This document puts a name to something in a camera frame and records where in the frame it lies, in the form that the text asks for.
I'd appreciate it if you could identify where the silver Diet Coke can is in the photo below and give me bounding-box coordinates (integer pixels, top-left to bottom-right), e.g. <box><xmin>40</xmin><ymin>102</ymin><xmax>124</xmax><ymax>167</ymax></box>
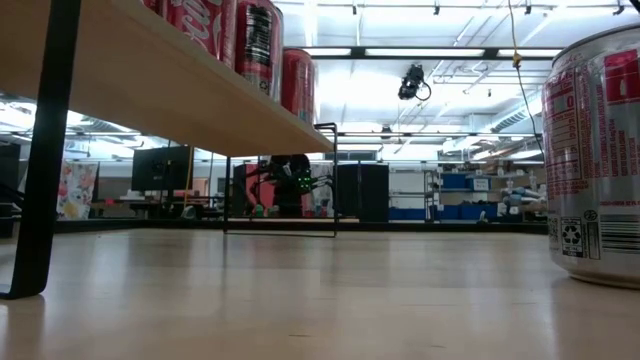
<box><xmin>542</xmin><ymin>22</ymin><xmax>640</xmax><ymax>291</ymax></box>

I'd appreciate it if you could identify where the wooden shelf with black legs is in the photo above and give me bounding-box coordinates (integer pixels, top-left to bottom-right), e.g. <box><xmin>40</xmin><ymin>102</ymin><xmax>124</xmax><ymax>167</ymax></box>
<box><xmin>0</xmin><ymin>0</ymin><xmax>339</xmax><ymax>301</ymax></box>

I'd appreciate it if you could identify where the background robot with green lights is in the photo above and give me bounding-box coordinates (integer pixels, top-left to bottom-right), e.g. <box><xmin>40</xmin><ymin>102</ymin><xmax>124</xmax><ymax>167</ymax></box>
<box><xmin>249</xmin><ymin>153</ymin><xmax>334</xmax><ymax>219</ymax></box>

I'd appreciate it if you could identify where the black cabinet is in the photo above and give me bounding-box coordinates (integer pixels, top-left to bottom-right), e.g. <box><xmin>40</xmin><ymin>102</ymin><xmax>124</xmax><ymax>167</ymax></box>
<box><xmin>335</xmin><ymin>162</ymin><xmax>390</xmax><ymax>224</ymax></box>

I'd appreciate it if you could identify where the storage rack with blue bins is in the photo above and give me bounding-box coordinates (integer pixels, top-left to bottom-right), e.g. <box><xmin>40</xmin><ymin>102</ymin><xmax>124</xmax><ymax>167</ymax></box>
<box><xmin>389</xmin><ymin>167</ymin><xmax>549</xmax><ymax>224</ymax></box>

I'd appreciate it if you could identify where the black computer monitor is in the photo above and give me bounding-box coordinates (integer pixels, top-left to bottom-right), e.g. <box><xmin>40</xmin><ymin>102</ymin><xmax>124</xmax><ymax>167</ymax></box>
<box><xmin>130</xmin><ymin>144</ymin><xmax>194</xmax><ymax>192</ymax></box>

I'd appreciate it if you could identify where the background desk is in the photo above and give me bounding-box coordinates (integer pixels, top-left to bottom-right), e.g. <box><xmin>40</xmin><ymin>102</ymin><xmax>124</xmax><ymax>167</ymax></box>
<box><xmin>89</xmin><ymin>197</ymin><xmax>226</xmax><ymax>220</ymax></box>

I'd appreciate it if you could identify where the colourful patterned bag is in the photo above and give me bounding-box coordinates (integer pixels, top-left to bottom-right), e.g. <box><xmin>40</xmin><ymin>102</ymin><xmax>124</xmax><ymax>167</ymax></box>
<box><xmin>55</xmin><ymin>159</ymin><xmax>100</xmax><ymax>221</ymax></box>

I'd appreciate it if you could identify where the black metal table frame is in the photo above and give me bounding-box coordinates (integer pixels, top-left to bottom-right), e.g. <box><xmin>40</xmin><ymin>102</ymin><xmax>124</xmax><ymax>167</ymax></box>
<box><xmin>54</xmin><ymin>218</ymin><xmax>549</xmax><ymax>236</ymax></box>

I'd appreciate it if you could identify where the black ceiling-hung camera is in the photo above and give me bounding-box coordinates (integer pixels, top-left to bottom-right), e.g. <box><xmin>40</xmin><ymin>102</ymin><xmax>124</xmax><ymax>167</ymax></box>
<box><xmin>397</xmin><ymin>63</ymin><xmax>432</xmax><ymax>102</ymax></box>

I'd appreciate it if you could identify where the black overhead frame beam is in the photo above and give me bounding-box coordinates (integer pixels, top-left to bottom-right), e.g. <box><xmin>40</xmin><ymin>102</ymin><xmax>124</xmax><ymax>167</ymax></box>
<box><xmin>284</xmin><ymin>46</ymin><xmax>564</xmax><ymax>61</ymax></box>

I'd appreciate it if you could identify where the yellow hanging cable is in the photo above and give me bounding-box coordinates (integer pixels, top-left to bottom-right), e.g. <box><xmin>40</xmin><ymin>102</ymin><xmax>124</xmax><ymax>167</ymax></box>
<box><xmin>507</xmin><ymin>0</ymin><xmax>546</xmax><ymax>151</ymax></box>

